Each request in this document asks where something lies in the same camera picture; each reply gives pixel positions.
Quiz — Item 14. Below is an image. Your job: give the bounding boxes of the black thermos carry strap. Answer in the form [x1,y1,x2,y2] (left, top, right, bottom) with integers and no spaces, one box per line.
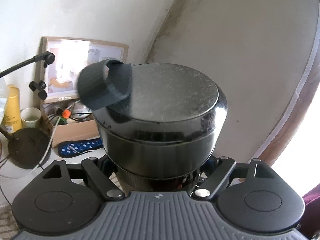
[76,58,133,111]

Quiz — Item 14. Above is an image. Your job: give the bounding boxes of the yellow cylindrical canister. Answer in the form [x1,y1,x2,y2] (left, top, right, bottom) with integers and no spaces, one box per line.
[2,86,22,134]

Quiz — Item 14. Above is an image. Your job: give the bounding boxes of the blue dotted power strip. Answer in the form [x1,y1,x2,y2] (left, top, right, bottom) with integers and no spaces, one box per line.
[57,138,103,159]

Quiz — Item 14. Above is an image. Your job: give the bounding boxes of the stainless steel thermos container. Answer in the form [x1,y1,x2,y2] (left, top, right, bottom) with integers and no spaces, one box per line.
[93,63,228,192]

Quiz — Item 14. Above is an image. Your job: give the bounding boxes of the long cardboard box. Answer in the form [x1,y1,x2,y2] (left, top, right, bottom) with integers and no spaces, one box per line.
[40,100,99,148]

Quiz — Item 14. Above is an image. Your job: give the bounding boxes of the orange cap green bottle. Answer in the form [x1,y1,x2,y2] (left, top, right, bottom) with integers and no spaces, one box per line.
[58,109,71,125]

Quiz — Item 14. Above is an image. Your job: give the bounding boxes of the white ceramic cup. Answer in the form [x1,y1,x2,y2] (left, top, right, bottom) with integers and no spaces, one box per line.
[21,107,42,128]

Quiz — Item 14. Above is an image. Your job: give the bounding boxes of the framed baby photo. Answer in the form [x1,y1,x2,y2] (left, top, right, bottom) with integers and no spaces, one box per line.
[40,36,129,104]

